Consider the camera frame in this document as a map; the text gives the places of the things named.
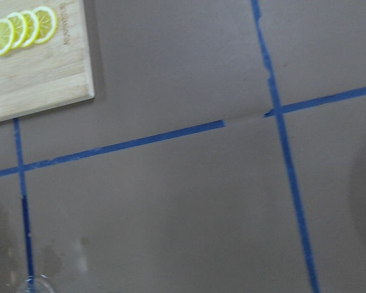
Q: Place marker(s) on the bamboo cutting board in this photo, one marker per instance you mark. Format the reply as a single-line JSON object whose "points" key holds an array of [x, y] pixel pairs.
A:
{"points": [[48, 75]]}

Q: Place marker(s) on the clear wine glass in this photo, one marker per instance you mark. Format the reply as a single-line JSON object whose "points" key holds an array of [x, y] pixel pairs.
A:
{"points": [[35, 284]]}

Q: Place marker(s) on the lemon slice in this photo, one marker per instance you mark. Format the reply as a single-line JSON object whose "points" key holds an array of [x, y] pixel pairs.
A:
{"points": [[7, 35], [20, 28], [48, 23], [32, 28]]}

